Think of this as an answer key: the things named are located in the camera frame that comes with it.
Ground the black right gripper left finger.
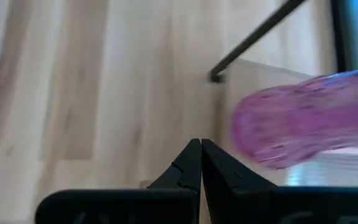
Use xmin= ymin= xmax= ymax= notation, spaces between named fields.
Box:
xmin=35 ymin=138 xmax=203 ymax=224

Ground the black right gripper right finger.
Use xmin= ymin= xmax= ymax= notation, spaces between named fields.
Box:
xmin=201 ymin=138 xmax=358 ymax=224

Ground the pink fluted bulb vase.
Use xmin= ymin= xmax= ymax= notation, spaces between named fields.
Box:
xmin=230 ymin=69 xmax=358 ymax=170

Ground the black-framed wooden shelf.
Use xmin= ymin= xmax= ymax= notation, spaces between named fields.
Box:
xmin=209 ymin=0 xmax=358 ymax=187

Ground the black metal table frame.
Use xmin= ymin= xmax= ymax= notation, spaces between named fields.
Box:
xmin=330 ymin=0 xmax=352 ymax=74

